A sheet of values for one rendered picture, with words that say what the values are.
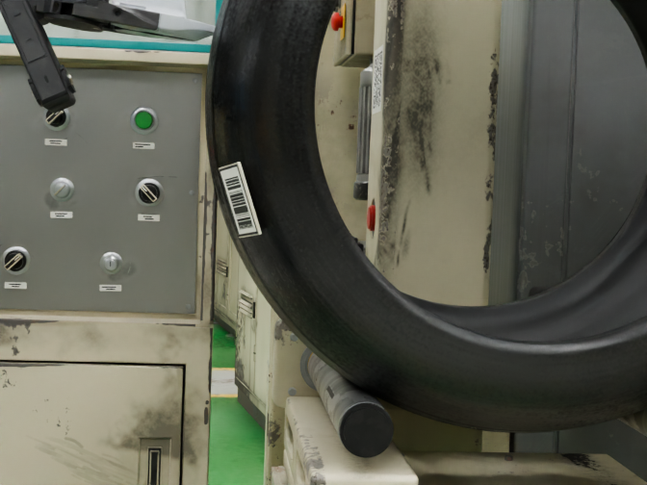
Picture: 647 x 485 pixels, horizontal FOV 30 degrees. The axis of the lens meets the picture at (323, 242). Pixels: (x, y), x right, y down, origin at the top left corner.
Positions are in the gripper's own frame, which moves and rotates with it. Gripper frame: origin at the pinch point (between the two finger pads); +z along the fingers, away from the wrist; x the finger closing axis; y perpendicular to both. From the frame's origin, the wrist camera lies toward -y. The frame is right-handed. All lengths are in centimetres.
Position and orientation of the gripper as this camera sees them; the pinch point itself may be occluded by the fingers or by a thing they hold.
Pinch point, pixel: (200, 36)
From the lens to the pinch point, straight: 107.9
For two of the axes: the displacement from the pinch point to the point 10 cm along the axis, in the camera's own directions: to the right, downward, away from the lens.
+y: 1.6, -9.9, -0.4
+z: 9.8, 1.5, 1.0
